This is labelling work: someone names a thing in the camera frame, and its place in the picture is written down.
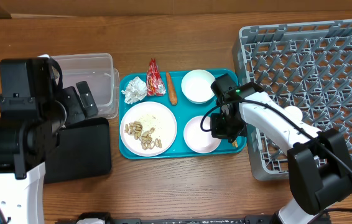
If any wooden chopstick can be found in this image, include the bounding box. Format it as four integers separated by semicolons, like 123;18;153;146
232;140;238;147

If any pink bowl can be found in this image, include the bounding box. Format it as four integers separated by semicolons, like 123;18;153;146
183;116;221;154

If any white bowl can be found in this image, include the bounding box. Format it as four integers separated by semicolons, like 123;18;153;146
181;69;215;104

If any small white cup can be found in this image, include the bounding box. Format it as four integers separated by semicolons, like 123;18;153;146
284;105;303;121

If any red snack wrapper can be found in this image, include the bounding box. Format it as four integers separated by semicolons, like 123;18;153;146
146;58;166;96

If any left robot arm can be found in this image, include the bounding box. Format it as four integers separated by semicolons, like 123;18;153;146
0;57;98;223

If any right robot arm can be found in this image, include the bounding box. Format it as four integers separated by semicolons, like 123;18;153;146
207;74;352;223

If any grey dishwasher rack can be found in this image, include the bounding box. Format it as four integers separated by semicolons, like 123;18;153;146
232;17;352;182

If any clear plastic bin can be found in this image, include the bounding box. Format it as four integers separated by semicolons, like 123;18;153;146
44;53;119;119

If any black tray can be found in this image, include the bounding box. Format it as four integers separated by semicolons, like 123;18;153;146
44;118;112;184

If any crumpled white tissue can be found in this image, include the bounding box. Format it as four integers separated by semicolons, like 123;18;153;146
121;77;147;105

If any peanut shells pile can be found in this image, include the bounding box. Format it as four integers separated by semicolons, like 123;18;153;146
124;121;162;150

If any orange carrot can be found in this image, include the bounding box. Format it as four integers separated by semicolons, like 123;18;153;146
166;72;178;106

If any teal serving tray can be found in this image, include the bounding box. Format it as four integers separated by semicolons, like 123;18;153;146
119;68;247;159

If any pink plate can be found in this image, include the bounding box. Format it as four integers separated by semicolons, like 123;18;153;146
119;101;177;157

